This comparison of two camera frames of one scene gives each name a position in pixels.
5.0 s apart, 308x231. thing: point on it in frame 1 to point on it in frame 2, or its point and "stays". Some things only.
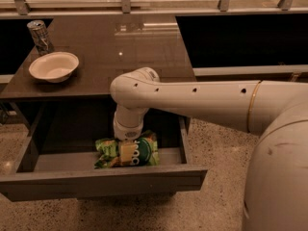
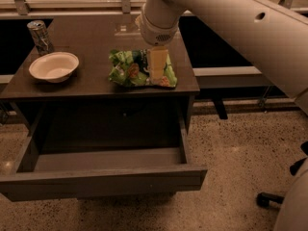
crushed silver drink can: [40, 38] stays
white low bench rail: [250, 70] stays
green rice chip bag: [146, 152] to [130, 67]
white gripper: [128, 133] to [156, 33]
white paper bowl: [54, 66] stays
